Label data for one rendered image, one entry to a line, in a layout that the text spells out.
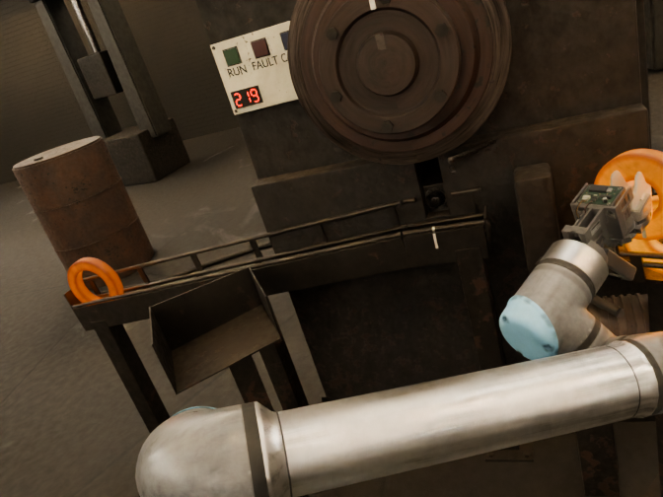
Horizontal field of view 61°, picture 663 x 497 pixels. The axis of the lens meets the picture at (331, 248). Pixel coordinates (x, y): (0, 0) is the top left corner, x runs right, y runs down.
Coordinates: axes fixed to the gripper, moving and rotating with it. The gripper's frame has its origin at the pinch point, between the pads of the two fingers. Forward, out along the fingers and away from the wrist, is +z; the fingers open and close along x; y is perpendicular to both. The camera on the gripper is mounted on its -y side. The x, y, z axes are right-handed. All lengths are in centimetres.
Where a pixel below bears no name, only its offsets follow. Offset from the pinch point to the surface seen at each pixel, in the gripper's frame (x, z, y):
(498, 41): 29.9, 15.3, 21.1
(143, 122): 582, 109, -55
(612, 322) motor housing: 9.7, -5.0, -33.5
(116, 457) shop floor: 153, -102, -59
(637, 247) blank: 5.1, 2.7, -18.0
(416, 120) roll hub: 39.3, -3.9, 16.3
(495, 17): 29.8, 16.6, 25.6
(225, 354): 70, -59, -9
